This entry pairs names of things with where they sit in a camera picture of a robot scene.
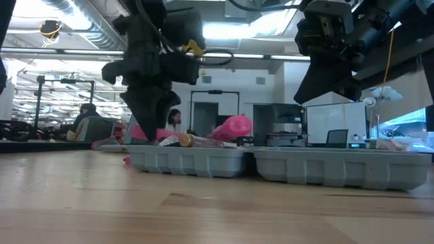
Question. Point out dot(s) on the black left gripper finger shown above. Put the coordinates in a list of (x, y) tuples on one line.
[(147, 108), (172, 99)]

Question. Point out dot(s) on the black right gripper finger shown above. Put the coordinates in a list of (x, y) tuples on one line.
[(317, 81), (351, 83)]

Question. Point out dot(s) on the grey plastic tool case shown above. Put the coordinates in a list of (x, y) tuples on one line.
[(186, 162)]

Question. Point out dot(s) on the person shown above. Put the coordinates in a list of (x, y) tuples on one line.
[(86, 113), (174, 118)]

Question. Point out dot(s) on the grey door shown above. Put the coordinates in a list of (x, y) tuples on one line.
[(205, 118)]

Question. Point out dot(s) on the black equipment shelf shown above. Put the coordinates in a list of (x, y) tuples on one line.
[(286, 113)]

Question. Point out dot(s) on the grey mesh office chair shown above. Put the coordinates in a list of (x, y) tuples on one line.
[(96, 128)]

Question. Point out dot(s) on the dark office chair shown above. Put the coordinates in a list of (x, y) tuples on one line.
[(337, 138)]

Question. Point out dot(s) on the long ceiling light bar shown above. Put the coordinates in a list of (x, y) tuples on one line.
[(95, 52)]

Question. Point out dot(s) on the clear plastic bag pile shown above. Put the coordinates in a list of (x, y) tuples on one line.
[(400, 144)]

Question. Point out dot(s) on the black ceiling mounted device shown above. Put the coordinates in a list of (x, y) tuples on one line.
[(50, 27)]

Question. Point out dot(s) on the wall air vent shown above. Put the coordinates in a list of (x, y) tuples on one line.
[(260, 80), (207, 79)]

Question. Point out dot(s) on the black gantry frame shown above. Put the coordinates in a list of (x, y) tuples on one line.
[(214, 91)]

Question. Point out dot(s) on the silver ceiling duct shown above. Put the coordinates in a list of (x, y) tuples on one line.
[(91, 23)]

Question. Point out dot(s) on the black camera rig stand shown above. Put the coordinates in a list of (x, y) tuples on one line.
[(40, 101)]

